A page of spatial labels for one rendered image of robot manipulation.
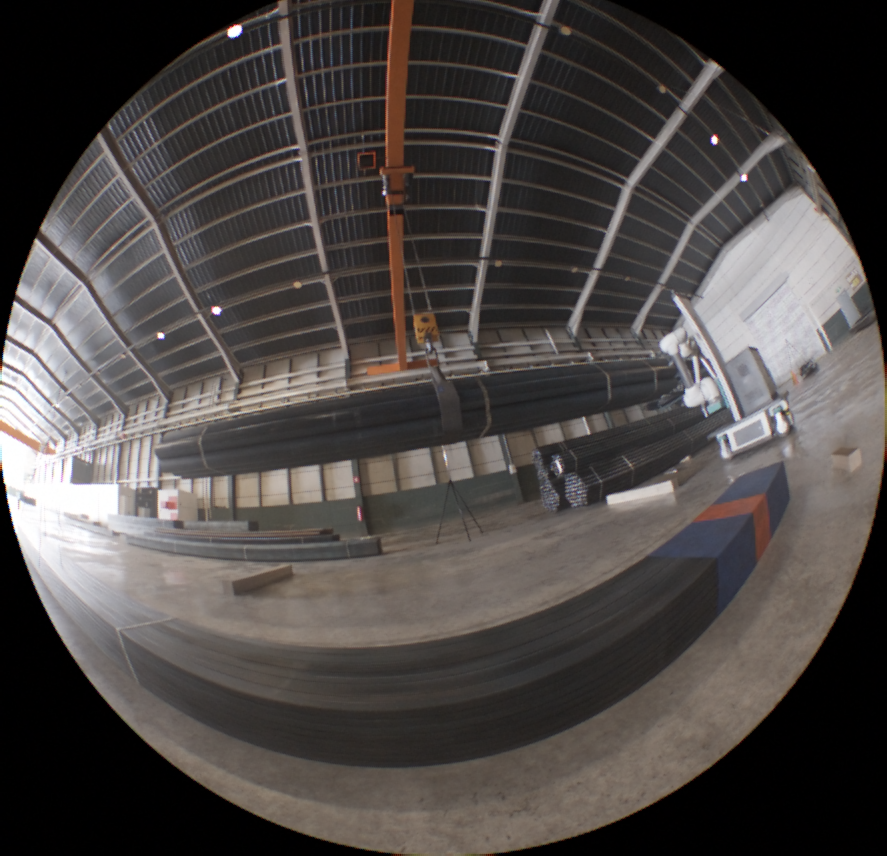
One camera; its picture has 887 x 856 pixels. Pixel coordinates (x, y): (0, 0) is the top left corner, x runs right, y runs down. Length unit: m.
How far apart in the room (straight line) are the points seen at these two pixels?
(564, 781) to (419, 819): 0.19
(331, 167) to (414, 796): 10.24
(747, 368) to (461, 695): 2.85
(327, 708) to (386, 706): 0.09
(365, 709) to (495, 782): 0.23
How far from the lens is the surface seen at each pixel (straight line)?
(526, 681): 0.45
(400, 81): 5.72
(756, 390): 2.87
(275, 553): 4.19
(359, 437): 1.99
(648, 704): 0.59
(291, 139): 9.93
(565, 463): 3.52
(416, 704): 0.45
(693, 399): 2.95
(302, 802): 0.57
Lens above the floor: 0.45
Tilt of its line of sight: 21 degrees up
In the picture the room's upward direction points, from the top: 12 degrees counter-clockwise
